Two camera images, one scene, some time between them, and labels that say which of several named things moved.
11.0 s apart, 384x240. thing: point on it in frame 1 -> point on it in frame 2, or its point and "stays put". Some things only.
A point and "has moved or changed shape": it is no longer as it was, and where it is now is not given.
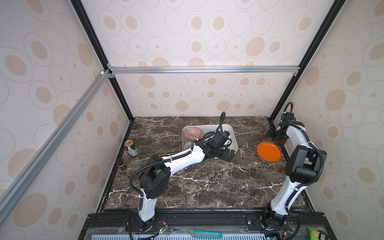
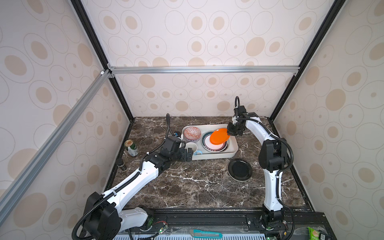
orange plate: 268,152 has moved or changed shape
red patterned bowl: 192,133 stays put
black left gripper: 230,157 -> 184,157
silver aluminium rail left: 6,196 stays put
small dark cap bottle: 121,164 stays put
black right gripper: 273,133 -> 230,131
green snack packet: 315,235 stays put
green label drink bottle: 131,147 stays put
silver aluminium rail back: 282,70 stays put
